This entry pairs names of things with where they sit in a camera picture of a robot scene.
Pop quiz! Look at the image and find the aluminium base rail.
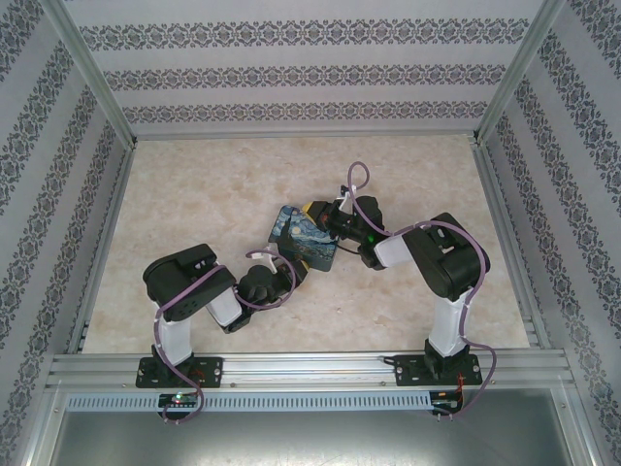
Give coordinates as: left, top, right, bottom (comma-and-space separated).
46, 348, 570, 392

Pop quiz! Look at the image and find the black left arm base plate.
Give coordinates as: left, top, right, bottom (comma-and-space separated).
135, 356, 225, 389

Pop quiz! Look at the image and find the aluminium side rail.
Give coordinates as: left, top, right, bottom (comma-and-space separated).
473, 143, 552, 350
67, 145, 140, 355

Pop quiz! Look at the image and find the left small circuit board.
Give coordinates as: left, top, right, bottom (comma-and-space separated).
159, 393, 201, 410

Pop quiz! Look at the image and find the grey metal shelf sheet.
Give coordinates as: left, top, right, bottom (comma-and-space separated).
28, 387, 598, 466

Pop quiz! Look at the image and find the aluminium frame post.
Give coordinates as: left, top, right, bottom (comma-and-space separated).
43, 0, 140, 147
471, 0, 569, 145

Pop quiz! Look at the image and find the slotted grey cable duct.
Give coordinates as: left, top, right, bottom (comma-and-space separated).
65, 390, 433, 413

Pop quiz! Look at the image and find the starry night print tin box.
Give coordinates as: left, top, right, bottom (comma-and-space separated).
265, 203, 340, 273

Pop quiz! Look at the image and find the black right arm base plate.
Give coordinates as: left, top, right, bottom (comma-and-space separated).
390, 352, 481, 388

